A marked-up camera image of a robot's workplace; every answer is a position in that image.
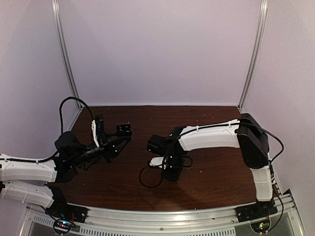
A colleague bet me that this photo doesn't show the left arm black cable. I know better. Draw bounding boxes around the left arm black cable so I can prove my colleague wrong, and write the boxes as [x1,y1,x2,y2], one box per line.
[0,97,95,164]

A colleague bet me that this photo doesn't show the right circuit board with leds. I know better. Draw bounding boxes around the right circuit board with leds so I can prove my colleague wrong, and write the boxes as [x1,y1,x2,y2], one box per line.
[251,219,271,234]

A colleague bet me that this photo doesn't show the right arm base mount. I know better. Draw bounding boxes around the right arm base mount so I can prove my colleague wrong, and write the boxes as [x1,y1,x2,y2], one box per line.
[236,201,278,222]

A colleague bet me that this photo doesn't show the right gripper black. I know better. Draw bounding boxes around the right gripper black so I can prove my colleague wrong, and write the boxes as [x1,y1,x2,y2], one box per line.
[161,152,185,180]

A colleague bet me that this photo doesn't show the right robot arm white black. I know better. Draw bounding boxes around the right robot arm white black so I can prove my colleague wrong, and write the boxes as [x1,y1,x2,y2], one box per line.
[147,113,274,217]

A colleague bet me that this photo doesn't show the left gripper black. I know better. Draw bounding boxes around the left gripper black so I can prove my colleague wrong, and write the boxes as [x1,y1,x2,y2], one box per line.
[71,131,131,168]

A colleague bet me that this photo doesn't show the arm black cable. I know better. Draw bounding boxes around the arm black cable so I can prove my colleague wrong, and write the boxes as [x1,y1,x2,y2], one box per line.
[139,157,194,189]
[0,97,95,164]

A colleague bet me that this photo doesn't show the black round cap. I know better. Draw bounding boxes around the black round cap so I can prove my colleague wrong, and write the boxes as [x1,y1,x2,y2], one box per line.
[116,124,132,136]

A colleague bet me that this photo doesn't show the front aluminium rail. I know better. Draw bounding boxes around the front aluminium rail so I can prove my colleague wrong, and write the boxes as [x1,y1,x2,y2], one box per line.
[18,194,306,236]

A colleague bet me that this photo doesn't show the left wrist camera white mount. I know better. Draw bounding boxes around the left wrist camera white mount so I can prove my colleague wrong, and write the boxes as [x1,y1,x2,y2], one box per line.
[91,114,104,148]

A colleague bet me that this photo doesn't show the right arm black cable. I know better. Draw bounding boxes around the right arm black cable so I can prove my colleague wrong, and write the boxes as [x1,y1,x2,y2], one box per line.
[139,157,194,189]

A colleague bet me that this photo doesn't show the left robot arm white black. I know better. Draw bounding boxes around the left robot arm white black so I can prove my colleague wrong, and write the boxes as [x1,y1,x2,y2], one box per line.
[0,131,132,218]

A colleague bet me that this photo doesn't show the circuit board with leds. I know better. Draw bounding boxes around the circuit board with leds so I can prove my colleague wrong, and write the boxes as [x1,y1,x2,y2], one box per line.
[53,219,75,234]
[251,219,271,234]

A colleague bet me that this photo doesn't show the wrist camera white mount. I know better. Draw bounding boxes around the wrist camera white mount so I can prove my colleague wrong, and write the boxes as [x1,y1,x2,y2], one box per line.
[149,157,164,169]
[91,114,104,148]

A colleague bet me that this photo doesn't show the left circuit board with leds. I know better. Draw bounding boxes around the left circuit board with leds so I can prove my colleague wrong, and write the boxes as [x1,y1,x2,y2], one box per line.
[53,219,75,234]

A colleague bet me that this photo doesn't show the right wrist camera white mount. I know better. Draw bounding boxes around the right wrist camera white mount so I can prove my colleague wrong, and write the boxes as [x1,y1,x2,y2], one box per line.
[149,157,164,169]

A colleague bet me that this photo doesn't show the aluminium frame post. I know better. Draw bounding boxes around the aluminium frame post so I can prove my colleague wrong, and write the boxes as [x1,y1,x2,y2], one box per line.
[51,0,79,98]
[237,0,268,113]

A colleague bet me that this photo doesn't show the left aluminium frame post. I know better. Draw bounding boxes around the left aluminium frame post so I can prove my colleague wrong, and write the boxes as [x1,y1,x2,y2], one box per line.
[51,0,79,98]

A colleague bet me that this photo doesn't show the right aluminium frame post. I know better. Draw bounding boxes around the right aluminium frame post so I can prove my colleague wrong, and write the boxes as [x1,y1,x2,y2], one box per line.
[237,0,268,113]

